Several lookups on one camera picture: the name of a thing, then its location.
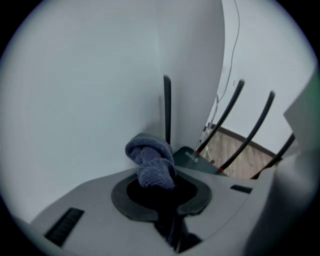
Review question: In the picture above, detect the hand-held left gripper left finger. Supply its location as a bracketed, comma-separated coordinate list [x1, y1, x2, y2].
[24, 168, 174, 256]

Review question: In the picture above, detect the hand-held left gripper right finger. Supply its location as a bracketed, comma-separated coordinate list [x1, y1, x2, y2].
[174, 166, 260, 243]

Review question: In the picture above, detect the black router with antennas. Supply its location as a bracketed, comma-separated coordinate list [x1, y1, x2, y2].
[163, 74, 296, 180]

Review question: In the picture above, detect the blue-grey knit cloth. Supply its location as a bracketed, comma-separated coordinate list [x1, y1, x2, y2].
[124, 133, 185, 248]

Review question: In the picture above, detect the thin grey wall cable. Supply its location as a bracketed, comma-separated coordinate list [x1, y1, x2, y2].
[221, 0, 241, 101]

